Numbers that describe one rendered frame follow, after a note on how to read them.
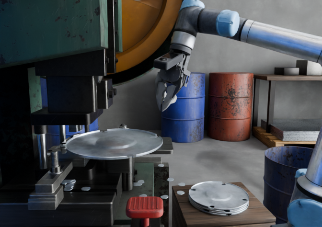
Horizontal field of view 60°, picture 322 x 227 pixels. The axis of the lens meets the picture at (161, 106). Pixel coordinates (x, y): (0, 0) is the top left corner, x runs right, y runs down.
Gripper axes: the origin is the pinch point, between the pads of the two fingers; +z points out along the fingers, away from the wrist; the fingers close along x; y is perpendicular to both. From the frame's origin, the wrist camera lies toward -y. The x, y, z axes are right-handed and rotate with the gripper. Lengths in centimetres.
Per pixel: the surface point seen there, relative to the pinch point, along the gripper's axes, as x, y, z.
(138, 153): -3.6, -13.4, 13.5
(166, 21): 16.9, 17.9, -32.9
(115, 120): 199, 271, 45
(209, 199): -12, 54, 37
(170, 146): -8.2, -3.9, 10.4
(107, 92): 9.6, -16.5, -0.1
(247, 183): -14, 173, 46
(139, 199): -15.9, -31.0, 17.8
